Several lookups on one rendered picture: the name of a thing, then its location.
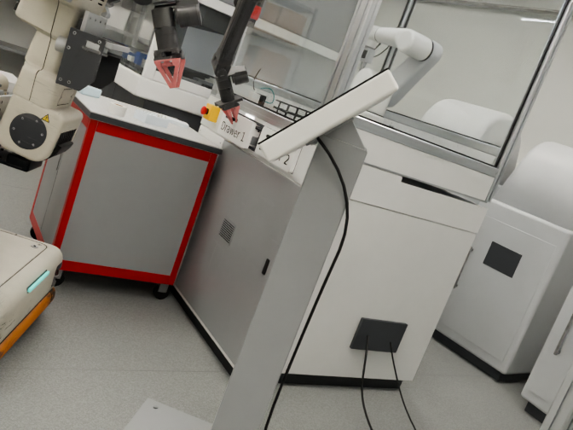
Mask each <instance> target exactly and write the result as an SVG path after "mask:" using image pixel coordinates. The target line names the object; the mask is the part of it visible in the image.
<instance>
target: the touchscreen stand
mask: <svg viewBox="0 0 573 430"><path fill-rule="evenodd" d="M320 139H321V140H322V142H323V143H324V144H325V146H326V147H327V149H328V150H329V152H330V153H331V155H332V157H333V158H334V160H335V162H336V164H337V166H338V167H339V170H340V172H341V175H342V178H343V179H344V184H345V187H346V192H347V196H348V200H349V199H350V196H351V194H352V191H353V189H354V187H355V184H356V180H357V179H358V176H359V174H360V171H361V168H362V165H363V163H364V160H365V159H366V156H367V154H368V152H367V149H366V148H365V149H362V148H358V147H356V146H353V145H351V144H348V143H346V142H342V141H340V140H338V139H335V138H332V137H329V136H326V135H320ZM344 211H345V199H344V191H343V187H342V184H341V182H340V179H339V175H338V173H337V171H336V169H335V167H334V165H333V163H332V161H331V160H330V158H329V156H328V154H327V153H326V151H325V150H324V148H323V147H322V146H321V145H320V143H319V142H318V143H317V145H316V147H315V152H314V153H313V156H312V159H311V161H310V165H309V167H308V170H307V172H306V174H305V177H304V181H303V183H302V186H301V189H300V190H299V193H298V197H297V199H296V202H295V204H294V207H293V209H292V213H291V216H290V218H289V220H288V223H287V225H286V229H285V232H284V234H283V236H282V239H281V243H280V245H279V247H278V250H277V253H276V255H275V259H274V261H273V264H272V266H271V268H270V271H269V275H268V277H267V280H266V282H265V284H264V286H263V291H262V292H261V295H260V298H259V300H258V304H257V306H256V309H255V311H254V314H253V316H252V320H251V322H250V325H249V328H248V330H247V332H246V336H245V339H244V341H243V343H242V346H241V349H240V352H239V355H238V357H237V359H236V362H235V365H234V368H233V371H232V373H231V376H230V378H229V382H228V385H227V386H226V389H225V392H224V394H223V398H222V400H221V403H220V405H219V408H218V410H217V414H216V416H215V419H214V422H213V423H212V424H211V423H209V422H207V421H203V420H201V419H199V418H197V417H194V416H192V415H189V414H186V413H184V412H181V411H180V410H176V409H174V408H172V407H170V406H167V405H165V404H162V403H159V402H157V401H155V400H152V399H151V398H147V400H146V401H145V402H144V404H143V405H142V406H141V408H140V409H139V410H138V411H137V412H136V414H135V415H134V416H133V418H132V419H131V420H130V422H129V423H128V424H127V426H126V427H125V428H124V430H259V429H260V427H261V425H262V422H263V419H264V417H265V414H266V412H267V409H268V407H269V403H270V401H271V399H272V397H273V394H274V392H275V389H276V386H277V383H278V381H279V379H280V377H281V373H282V370H283V368H284V366H285V363H286V361H287V358H288V355H289V353H290V350H291V348H292V344H293V342H294V340H295V338H296V335H297V332H298V329H299V327H300V324H301V322H302V320H303V318H304V313H305V312H306V309H307V307H308V304H309V302H310V299H311V296H312V293H313V292H314V289H315V285H316V284H317V281H318V278H319V276H320V274H321V270H322V268H323V265H324V264H325V261H326V258H327V255H328V253H329V250H330V248H331V245H332V244H333V239H334V237H335V235H336V233H337V230H338V228H339V224H340V222H341V219H342V217H343V215H344Z"/></svg>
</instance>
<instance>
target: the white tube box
mask: <svg viewBox="0 0 573 430"><path fill-rule="evenodd" d="M157 115H158V114H156V113H150V112H146V111H142V110H139V109H136V111H135V113H134V116H133V118H135V119H138V120H140V121H141V122H143V123H146V124H150V125H157V126H160V127H164V128H167V126H168V124H169V121H170V120H169V119H164V118H160V117H161V116H160V117H157Z"/></svg>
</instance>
